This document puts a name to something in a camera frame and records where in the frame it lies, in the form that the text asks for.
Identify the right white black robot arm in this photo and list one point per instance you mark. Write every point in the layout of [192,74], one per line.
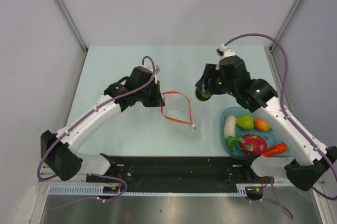
[311,158]

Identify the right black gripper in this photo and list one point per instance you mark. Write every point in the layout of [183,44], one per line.
[209,73]

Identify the red fake pepper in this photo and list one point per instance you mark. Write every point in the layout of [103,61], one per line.
[250,144]

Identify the dark fake eggplant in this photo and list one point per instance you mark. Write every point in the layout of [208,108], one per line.
[202,96]

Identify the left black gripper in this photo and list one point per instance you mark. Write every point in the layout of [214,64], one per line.
[157,100]

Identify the green fake pear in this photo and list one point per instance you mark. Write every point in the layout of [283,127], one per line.
[245,122]

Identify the white fake daikon radish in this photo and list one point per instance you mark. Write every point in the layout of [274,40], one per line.
[230,127]

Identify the clear orange zip top bag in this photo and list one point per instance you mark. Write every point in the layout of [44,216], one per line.
[183,120]

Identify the orange green fake mango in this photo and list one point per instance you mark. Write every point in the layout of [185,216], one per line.
[261,125]

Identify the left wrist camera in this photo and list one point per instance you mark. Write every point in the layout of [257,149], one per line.
[157,69]

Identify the orange fake carrot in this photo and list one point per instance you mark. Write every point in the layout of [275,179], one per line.
[275,150]

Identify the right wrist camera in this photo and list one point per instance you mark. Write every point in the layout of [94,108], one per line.
[225,52]

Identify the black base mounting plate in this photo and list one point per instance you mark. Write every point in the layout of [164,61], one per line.
[180,174]

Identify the teal plastic container lid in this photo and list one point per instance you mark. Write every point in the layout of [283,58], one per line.
[271,137]

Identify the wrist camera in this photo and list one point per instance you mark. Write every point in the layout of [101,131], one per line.
[157,69]
[225,52]

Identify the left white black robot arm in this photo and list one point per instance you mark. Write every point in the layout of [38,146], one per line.
[60,151]

